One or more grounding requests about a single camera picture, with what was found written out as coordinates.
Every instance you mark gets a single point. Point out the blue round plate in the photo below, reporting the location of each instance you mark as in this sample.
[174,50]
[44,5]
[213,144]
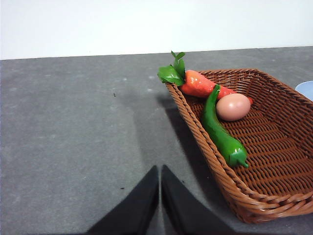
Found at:
[306,89]

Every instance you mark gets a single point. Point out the orange carrot with green leaves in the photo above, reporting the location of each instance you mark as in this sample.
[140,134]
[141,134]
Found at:
[198,84]

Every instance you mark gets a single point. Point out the brown wicker basket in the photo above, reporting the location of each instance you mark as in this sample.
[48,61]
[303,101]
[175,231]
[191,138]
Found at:
[269,151]

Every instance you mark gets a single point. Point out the green chili pepper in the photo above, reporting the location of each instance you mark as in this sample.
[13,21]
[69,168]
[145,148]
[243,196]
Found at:
[217,129]

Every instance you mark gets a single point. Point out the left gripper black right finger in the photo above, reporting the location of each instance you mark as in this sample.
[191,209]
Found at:
[183,210]

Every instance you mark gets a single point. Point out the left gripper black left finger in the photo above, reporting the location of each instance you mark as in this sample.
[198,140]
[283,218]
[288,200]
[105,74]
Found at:
[137,210]

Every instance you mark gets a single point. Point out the brown egg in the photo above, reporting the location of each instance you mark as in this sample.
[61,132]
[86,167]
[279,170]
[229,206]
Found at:
[233,107]

